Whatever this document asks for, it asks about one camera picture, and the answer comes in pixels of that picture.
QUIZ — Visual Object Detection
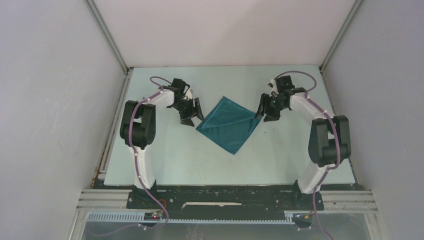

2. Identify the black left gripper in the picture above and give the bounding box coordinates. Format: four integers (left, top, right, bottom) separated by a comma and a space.
170, 97, 205, 128

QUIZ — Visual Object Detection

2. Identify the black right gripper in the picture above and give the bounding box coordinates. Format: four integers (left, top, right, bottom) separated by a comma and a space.
253, 92, 287, 123

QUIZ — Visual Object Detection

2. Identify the teal cloth napkin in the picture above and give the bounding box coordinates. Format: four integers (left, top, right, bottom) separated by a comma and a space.
196, 96, 262, 155

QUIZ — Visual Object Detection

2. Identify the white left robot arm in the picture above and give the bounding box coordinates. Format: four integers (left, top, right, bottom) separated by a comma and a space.
119, 76, 205, 208

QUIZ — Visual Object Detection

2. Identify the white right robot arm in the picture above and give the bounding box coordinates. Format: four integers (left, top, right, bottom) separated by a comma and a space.
255, 74, 352, 209

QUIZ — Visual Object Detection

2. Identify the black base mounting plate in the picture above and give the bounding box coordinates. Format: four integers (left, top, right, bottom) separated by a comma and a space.
126, 184, 324, 220

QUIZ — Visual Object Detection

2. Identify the aluminium left side rail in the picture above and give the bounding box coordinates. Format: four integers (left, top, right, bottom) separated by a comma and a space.
89, 67, 134, 189

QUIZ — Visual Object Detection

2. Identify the white slotted cable duct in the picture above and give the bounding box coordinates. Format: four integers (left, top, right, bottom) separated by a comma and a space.
86, 211, 294, 225

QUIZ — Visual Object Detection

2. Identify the aluminium left corner post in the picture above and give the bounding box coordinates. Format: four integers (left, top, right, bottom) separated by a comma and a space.
83, 0, 130, 75

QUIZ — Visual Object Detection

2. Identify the aluminium corner post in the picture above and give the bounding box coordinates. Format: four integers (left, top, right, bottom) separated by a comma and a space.
319, 0, 365, 73
83, 0, 130, 75

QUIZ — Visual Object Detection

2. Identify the aluminium front frame rail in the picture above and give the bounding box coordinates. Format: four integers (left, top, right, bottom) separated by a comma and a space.
76, 189, 378, 214

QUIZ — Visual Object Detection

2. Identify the aluminium right corner post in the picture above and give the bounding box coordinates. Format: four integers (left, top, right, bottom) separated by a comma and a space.
319, 0, 365, 73

